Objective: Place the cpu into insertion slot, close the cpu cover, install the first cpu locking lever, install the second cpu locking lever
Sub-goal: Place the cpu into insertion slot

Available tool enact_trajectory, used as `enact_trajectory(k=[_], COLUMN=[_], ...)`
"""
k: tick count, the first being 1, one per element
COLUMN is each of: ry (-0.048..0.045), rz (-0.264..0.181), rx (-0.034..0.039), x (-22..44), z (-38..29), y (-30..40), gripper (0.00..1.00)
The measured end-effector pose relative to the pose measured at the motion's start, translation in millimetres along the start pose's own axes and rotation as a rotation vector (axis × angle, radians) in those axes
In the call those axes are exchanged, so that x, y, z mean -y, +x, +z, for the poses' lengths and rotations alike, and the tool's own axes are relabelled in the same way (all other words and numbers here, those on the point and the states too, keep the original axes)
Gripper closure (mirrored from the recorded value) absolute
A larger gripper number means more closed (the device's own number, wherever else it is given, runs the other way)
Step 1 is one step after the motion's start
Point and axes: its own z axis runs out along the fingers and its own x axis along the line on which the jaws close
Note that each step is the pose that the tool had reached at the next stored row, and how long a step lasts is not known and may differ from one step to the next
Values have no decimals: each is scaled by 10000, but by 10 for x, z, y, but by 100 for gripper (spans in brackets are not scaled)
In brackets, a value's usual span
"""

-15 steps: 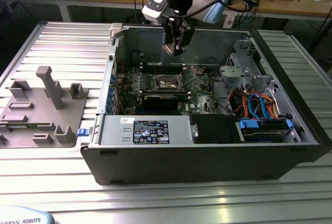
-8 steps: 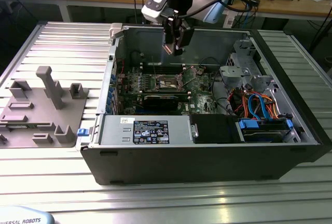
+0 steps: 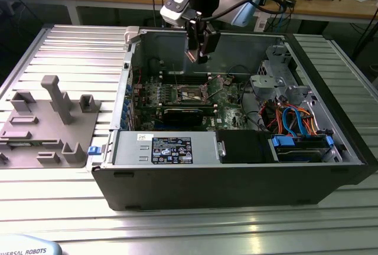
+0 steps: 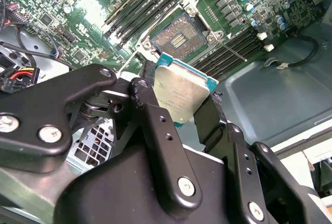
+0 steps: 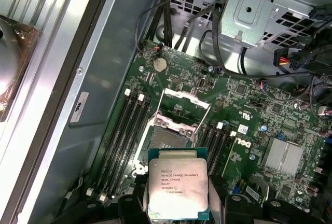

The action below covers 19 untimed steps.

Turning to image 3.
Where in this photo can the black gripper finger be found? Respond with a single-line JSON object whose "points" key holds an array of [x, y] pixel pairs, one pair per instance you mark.
{"points": [[192, 35], [210, 42]]}

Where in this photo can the silver-topped green CPU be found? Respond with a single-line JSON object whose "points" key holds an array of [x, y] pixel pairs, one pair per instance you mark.
{"points": [[192, 55]]}

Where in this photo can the black RAM slot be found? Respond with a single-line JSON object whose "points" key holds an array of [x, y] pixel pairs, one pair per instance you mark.
{"points": [[208, 104], [204, 78], [209, 108], [204, 73]]}

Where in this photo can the CPU socket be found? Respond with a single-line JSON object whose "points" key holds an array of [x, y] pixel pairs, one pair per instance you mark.
{"points": [[193, 91]]}

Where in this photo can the blue slot clip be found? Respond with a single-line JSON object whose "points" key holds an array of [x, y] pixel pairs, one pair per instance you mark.
{"points": [[124, 123], [126, 109], [129, 90]]}

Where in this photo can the round coin battery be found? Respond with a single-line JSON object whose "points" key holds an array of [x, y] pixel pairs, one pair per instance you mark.
{"points": [[228, 82]]}

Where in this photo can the white paper label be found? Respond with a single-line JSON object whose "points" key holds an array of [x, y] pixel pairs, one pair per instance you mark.
{"points": [[261, 23]]}

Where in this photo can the grey case release latch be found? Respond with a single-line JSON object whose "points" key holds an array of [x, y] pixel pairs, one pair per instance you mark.
{"points": [[132, 34]]}

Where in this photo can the grey metal drive cage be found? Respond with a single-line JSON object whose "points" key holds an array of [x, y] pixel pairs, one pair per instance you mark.
{"points": [[265, 82]]}

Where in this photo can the green PC motherboard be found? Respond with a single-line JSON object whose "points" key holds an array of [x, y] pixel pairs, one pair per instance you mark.
{"points": [[227, 116]]}

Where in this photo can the black graphics card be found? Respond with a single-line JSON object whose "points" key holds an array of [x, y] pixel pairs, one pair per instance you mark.
{"points": [[183, 116]]}

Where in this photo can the small black adapter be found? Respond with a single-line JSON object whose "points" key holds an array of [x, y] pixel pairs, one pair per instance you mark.
{"points": [[290, 2]]}

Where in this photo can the grey power supply box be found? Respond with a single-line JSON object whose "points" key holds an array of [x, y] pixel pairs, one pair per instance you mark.
{"points": [[130, 148]]}

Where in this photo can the hard disk in blue carrier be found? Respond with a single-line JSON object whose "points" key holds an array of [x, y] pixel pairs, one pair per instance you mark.
{"points": [[298, 154]]}

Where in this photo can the black and grey PC case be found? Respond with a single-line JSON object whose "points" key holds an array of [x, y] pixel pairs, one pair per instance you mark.
{"points": [[206, 187]]}

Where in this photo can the blue plastic case latch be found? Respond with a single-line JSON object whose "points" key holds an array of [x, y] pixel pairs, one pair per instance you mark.
{"points": [[94, 150]]}

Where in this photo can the grey parts rack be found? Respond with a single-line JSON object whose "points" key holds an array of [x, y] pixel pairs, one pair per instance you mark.
{"points": [[44, 137]]}

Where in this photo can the green RAM stick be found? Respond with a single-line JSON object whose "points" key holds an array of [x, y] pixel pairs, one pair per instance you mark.
{"points": [[20, 144]]}

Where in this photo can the pale blue teach pendant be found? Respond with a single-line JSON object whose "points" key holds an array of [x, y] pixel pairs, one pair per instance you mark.
{"points": [[29, 244]]}

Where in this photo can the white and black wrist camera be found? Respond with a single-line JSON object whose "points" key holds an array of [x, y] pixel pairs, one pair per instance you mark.
{"points": [[172, 13]]}

